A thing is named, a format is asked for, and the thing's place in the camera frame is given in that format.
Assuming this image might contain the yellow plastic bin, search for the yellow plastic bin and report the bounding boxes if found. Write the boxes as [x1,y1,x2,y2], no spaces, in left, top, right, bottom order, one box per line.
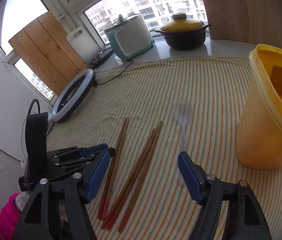
[236,44,282,169]

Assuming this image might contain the ring light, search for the ring light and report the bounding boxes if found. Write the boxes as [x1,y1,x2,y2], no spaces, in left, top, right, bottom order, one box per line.
[52,69,96,122]

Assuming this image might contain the left gloved hand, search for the left gloved hand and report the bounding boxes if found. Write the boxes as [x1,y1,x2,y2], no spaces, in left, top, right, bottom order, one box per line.
[14,191,31,212]

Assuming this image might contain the light oak wood board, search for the light oak wood board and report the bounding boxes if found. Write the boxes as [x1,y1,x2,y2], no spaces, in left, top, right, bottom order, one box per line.
[203,0,282,48]

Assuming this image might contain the striped table cloth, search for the striped table cloth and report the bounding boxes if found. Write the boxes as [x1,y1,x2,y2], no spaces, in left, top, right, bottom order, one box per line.
[46,56,282,240]

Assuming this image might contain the black scissors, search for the black scissors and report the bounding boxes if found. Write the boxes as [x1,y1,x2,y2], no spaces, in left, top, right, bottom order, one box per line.
[88,48,114,70]

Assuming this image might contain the white teal electric cooker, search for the white teal electric cooker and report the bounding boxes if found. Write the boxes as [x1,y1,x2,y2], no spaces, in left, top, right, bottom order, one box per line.
[104,14,155,61]

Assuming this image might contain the pink sleeve forearm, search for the pink sleeve forearm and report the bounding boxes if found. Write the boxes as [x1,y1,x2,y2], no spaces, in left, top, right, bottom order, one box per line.
[0,193,21,239]

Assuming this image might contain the red-tipped wooden chopstick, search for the red-tipped wooden chopstick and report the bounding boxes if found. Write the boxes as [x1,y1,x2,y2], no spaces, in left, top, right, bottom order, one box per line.
[118,121,163,233]
[96,117,128,220]
[101,117,130,221]
[101,128,156,230]
[105,126,160,231]

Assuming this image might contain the pine wood board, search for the pine wood board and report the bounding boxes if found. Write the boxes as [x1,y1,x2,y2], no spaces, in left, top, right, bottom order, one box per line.
[9,12,87,96]

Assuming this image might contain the clear plastic spoon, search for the clear plastic spoon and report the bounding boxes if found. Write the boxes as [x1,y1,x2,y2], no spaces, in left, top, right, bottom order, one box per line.
[172,99,193,185]

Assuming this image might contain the black power cable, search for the black power cable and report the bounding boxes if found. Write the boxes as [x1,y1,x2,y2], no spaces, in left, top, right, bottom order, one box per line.
[74,59,135,87]

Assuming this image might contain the white plastic cutting board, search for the white plastic cutting board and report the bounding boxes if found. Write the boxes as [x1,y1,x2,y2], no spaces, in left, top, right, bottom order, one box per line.
[66,26,101,64]

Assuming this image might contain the black pot yellow lid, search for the black pot yellow lid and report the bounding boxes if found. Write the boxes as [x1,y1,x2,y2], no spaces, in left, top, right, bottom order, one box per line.
[155,12,210,50]

